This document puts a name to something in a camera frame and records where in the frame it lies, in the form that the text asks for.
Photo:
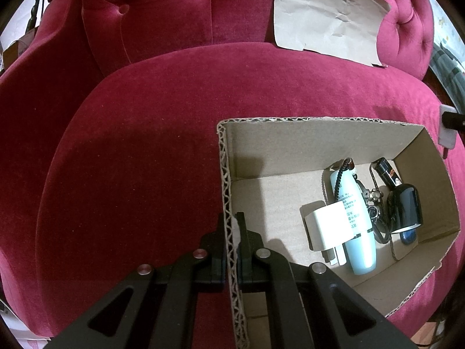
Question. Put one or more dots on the large white charger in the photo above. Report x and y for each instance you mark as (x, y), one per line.
(447, 136)

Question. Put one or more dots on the light blue bottle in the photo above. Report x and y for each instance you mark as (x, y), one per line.
(354, 218)

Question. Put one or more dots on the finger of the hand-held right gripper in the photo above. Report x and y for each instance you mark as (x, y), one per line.
(452, 120)

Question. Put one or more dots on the red velvet sofa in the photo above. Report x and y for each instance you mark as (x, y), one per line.
(145, 134)

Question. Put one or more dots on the brown cardboard boxes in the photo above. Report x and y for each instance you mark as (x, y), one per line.
(14, 51)

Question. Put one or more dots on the black power adapter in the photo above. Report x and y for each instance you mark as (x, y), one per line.
(405, 207)

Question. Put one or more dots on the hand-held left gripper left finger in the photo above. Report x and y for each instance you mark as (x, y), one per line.
(217, 258)

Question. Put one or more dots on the cardboard box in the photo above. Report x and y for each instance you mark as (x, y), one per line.
(276, 207)

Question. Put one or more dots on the small white charger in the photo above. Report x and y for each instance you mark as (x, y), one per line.
(323, 225)

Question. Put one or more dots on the brown paper sheet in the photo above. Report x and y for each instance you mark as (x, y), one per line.
(327, 14)

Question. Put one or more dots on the black tube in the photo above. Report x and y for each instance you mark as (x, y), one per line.
(388, 174)

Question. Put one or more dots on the grey bedding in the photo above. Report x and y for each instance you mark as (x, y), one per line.
(448, 61)

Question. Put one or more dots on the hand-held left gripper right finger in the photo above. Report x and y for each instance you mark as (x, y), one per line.
(247, 258)

